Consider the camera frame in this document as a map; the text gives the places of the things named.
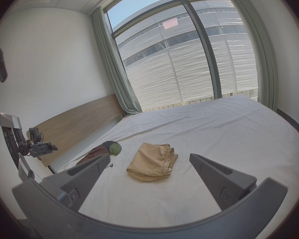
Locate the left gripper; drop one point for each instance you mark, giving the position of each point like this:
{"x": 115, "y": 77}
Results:
{"x": 41, "y": 149}

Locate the tan shorts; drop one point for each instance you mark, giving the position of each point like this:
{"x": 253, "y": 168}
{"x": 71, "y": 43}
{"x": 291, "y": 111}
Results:
{"x": 149, "y": 160}

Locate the grey-green curtain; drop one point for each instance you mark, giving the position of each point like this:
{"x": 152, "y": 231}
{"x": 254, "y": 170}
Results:
{"x": 114, "y": 66}
{"x": 261, "y": 58}

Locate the black garment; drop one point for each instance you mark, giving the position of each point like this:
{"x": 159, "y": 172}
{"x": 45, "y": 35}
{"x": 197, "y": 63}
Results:
{"x": 107, "y": 144}

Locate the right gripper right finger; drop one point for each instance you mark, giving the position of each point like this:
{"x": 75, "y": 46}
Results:
{"x": 214, "y": 178}

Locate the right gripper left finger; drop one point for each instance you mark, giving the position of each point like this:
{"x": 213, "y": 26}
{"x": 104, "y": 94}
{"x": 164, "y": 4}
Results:
{"x": 84, "y": 178}

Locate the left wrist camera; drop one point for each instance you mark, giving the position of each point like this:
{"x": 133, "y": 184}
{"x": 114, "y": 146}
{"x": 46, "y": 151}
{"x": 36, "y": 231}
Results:
{"x": 36, "y": 134}

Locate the bed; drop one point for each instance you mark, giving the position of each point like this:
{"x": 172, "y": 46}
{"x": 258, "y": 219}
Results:
{"x": 214, "y": 138}

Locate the brown shorts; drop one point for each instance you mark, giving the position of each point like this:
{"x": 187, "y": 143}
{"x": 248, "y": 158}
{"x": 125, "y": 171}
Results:
{"x": 92, "y": 155}

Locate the white garment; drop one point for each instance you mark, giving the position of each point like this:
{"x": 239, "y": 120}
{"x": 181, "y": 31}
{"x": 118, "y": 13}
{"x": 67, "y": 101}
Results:
{"x": 64, "y": 167}

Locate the green garment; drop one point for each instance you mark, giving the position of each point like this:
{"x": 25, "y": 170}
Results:
{"x": 115, "y": 148}

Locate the window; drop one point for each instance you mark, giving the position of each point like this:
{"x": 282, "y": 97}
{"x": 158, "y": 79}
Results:
{"x": 177, "y": 71}

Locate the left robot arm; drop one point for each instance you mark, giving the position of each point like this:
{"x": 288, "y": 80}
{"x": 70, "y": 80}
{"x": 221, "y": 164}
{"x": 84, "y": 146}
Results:
{"x": 12, "y": 138}

